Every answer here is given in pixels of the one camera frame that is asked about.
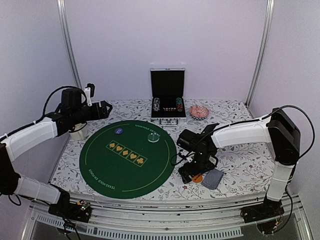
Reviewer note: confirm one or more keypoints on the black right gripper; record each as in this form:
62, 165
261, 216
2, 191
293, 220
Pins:
193, 172

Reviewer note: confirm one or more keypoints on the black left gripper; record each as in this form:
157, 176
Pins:
105, 114

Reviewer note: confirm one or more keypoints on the orange big blind button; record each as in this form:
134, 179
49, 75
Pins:
197, 179

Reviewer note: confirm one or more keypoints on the purple small blind button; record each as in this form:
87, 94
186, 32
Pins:
118, 131

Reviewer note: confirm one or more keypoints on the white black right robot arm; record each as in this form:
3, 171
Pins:
276, 129

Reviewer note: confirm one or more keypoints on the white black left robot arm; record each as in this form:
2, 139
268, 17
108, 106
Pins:
76, 107

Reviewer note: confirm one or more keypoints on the blue playing card deck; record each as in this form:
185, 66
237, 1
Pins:
212, 179

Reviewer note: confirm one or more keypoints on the cream ceramic mug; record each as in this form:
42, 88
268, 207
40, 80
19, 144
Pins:
79, 132

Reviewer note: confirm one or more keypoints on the clear dealer button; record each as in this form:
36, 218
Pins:
153, 137

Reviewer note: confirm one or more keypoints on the left poker chip row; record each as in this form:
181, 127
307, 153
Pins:
156, 104

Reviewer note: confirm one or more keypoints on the poker chip row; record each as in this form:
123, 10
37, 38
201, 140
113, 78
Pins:
156, 104
179, 104

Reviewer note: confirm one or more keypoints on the green round poker mat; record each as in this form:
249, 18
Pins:
127, 165

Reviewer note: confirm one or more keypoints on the aluminium poker chip case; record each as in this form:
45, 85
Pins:
167, 84

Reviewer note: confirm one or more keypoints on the red blue patterned bowl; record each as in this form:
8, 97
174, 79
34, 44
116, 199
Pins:
199, 112

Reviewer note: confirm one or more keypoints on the red dice row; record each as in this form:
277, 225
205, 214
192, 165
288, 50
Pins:
169, 109

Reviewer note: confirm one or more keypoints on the right poker chip row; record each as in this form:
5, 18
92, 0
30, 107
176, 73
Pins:
179, 104

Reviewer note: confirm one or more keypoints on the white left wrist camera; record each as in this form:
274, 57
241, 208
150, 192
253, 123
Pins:
89, 91

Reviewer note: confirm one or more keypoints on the front aluminium rail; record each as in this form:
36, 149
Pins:
204, 219

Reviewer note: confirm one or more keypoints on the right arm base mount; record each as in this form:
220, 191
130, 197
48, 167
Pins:
268, 209

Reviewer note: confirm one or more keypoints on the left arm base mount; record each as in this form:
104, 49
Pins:
79, 211

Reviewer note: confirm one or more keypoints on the left aluminium frame post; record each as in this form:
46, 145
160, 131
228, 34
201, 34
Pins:
62, 13

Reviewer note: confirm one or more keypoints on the aluminium frame post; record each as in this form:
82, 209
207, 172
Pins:
62, 13
270, 4

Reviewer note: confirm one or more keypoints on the right aluminium frame post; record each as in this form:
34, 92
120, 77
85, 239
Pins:
270, 4

